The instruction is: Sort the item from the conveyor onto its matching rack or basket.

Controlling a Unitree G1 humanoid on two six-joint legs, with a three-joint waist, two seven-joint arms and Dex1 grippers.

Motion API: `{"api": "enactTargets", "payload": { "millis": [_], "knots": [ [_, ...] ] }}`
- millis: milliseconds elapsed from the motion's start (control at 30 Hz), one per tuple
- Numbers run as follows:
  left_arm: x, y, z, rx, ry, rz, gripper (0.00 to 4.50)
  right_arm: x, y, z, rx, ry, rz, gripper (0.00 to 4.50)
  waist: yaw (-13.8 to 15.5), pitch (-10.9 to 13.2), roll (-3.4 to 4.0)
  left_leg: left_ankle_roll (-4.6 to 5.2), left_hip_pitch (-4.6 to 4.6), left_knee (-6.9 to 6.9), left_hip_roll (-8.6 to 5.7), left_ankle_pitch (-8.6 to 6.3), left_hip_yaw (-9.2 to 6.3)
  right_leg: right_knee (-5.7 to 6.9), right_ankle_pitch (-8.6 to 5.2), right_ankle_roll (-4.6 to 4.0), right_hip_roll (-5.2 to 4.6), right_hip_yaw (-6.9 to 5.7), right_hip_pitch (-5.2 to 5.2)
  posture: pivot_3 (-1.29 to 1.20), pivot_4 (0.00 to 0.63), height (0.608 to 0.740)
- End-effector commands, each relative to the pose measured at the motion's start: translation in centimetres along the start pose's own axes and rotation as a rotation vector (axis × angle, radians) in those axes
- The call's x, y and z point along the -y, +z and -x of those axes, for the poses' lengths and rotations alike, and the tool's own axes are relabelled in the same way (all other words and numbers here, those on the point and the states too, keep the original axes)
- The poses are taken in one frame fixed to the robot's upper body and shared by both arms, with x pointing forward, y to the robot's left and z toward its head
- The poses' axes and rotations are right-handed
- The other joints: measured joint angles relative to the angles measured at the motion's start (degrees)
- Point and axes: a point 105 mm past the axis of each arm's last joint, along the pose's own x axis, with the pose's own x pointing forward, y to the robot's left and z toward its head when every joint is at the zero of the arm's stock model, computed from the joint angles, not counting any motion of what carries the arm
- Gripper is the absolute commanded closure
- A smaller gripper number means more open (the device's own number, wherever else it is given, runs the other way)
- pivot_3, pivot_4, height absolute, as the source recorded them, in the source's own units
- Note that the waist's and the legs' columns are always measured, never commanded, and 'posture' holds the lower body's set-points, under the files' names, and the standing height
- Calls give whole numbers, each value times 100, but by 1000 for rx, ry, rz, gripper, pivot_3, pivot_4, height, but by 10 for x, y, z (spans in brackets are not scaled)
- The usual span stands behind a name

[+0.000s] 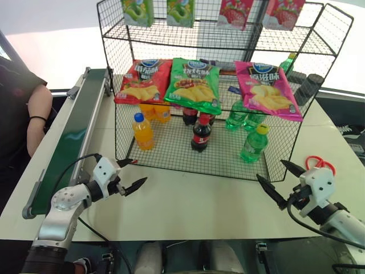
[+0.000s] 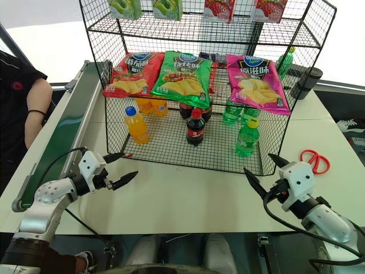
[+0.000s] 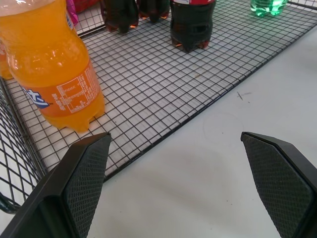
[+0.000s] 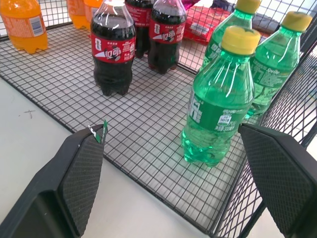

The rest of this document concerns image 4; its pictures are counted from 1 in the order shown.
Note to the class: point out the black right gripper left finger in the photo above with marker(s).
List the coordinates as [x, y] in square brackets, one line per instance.
[74, 178]

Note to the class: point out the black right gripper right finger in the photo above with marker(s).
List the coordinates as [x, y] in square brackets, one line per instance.
[282, 178]

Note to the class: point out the green Sprite bottle yellow cap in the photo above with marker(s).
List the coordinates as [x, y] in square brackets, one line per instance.
[275, 69]
[223, 37]
[218, 104]

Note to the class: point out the cola bottle red label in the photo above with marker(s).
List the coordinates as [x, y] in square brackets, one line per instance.
[140, 24]
[166, 37]
[112, 54]

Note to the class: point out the orange soda bottle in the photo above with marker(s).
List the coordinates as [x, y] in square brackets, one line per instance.
[24, 24]
[78, 12]
[91, 10]

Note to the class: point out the red snack packet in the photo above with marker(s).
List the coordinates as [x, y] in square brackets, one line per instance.
[203, 24]

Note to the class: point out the pink snack packet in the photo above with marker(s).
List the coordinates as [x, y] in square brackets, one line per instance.
[192, 3]

